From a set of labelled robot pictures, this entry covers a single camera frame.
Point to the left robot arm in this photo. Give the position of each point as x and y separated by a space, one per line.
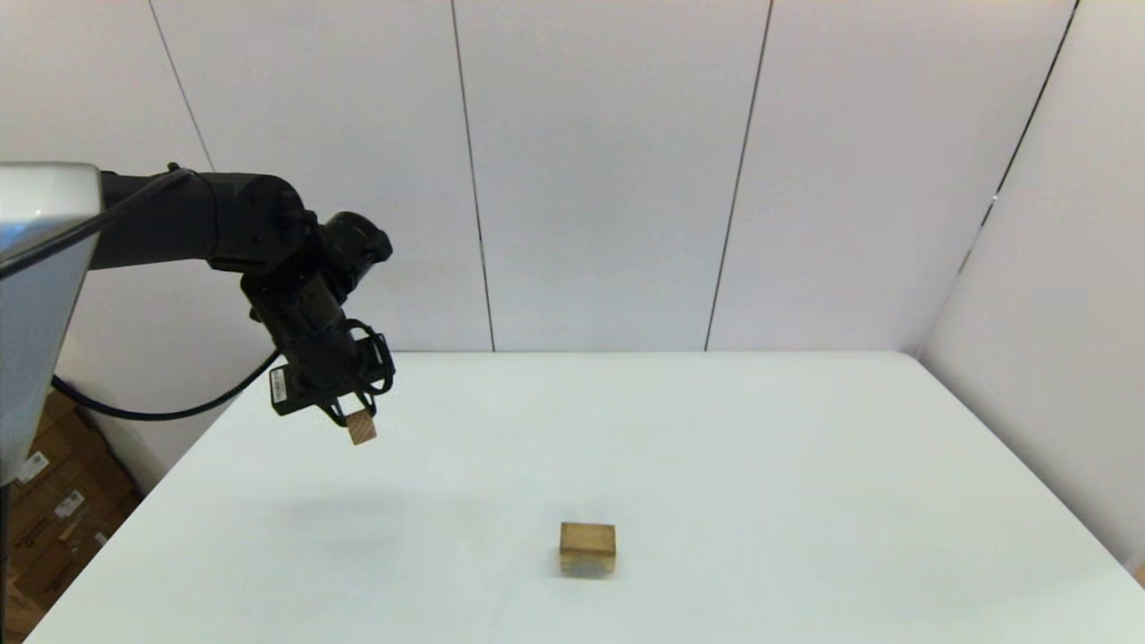
179 224

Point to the triangular wooden building block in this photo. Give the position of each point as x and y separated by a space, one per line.
362 428

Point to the large labelled cardboard box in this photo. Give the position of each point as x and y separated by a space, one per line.
63 501

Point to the rectangular wooden building block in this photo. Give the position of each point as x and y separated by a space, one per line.
588 537

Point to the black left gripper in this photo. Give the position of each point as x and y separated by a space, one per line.
318 349

